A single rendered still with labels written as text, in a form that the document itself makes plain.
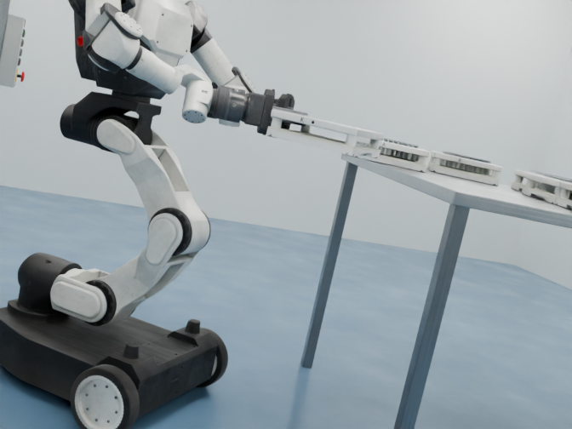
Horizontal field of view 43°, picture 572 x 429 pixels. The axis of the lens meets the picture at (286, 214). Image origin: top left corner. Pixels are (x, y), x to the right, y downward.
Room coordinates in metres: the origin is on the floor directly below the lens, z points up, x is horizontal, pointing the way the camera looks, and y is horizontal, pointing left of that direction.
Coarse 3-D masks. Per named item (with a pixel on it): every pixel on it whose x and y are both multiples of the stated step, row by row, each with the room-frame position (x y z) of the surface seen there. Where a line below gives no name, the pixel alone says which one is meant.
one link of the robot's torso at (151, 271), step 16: (160, 224) 2.04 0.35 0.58; (176, 224) 2.03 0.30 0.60; (160, 240) 2.03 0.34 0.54; (176, 240) 2.03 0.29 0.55; (144, 256) 2.06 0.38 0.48; (160, 256) 2.03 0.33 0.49; (176, 256) 2.14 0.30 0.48; (192, 256) 2.19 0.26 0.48; (112, 272) 2.14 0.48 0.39; (128, 272) 2.12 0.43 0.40; (144, 272) 2.08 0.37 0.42; (160, 272) 2.06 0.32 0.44; (176, 272) 2.17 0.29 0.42; (112, 288) 2.14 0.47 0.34; (128, 288) 2.12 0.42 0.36; (144, 288) 2.10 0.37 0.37; (160, 288) 2.18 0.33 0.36; (112, 304) 2.11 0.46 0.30; (128, 304) 2.12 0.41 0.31; (112, 320) 2.14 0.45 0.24
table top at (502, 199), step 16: (352, 160) 2.66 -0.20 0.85; (368, 160) 2.48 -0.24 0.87; (384, 176) 2.29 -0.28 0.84; (400, 176) 2.14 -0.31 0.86; (416, 176) 2.03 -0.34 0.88; (432, 176) 2.25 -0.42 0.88; (448, 176) 2.51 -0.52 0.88; (432, 192) 1.88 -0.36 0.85; (448, 192) 1.79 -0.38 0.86; (464, 192) 1.76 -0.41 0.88; (480, 192) 1.91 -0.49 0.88; (496, 192) 2.11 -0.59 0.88; (512, 192) 2.34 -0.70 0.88; (480, 208) 1.77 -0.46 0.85; (496, 208) 1.78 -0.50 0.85; (512, 208) 1.79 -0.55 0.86; (528, 208) 1.79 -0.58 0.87; (544, 208) 1.84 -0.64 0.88; (560, 208) 2.03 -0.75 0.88; (560, 224) 1.81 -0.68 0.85
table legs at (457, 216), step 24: (336, 216) 2.78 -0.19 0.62; (456, 216) 1.78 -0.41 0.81; (336, 240) 2.78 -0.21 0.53; (456, 240) 1.78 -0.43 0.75; (432, 288) 1.79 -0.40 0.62; (312, 312) 2.80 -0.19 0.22; (432, 312) 1.78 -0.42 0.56; (312, 336) 2.78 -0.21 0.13; (432, 336) 1.78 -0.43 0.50; (312, 360) 2.78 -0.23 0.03; (408, 384) 1.79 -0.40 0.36; (408, 408) 1.78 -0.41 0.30
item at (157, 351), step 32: (32, 256) 2.27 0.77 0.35; (32, 288) 2.21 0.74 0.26; (0, 320) 2.13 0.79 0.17; (32, 320) 2.18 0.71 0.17; (64, 320) 2.24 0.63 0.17; (128, 320) 2.38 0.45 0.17; (192, 320) 2.28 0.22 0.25; (0, 352) 2.11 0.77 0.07; (32, 352) 2.01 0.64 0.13; (64, 352) 1.98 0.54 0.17; (96, 352) 2.03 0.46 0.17; (128, 352) 1.93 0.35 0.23; (160, 352) 2.09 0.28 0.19; (192, 352) 2.16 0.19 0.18; (32, 384) 2.01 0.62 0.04; (64, 384) 1.97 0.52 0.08; (160, 384) 1.99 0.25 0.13; (192, 384) 2.18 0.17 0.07
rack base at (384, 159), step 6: (354, 156) 2.41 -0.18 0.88; (360, 156) 2.41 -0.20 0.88; (384, 156) 2.40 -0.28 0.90; (390, 156) 2.52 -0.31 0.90; (384, 162) 2.40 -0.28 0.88; (390, 162) 2.40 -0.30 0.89; (396, 162) 2.39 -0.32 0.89; (402, 162) 2.39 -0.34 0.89; (408, 162) 2.39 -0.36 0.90; (408, 168) 2.39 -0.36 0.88; (414, 168) 2.39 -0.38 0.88; (420, 168) 2.38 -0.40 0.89
